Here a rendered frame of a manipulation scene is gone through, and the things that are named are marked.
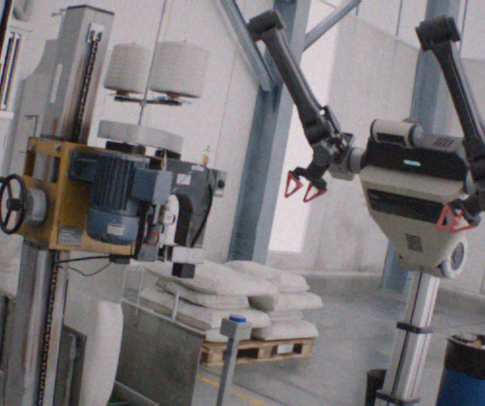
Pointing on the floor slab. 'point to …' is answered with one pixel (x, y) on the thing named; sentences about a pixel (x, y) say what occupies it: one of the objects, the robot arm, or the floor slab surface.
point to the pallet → (211, 354)
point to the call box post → (227, 371)
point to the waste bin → (475, 371)
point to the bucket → (374, 385)
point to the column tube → (36, 262)
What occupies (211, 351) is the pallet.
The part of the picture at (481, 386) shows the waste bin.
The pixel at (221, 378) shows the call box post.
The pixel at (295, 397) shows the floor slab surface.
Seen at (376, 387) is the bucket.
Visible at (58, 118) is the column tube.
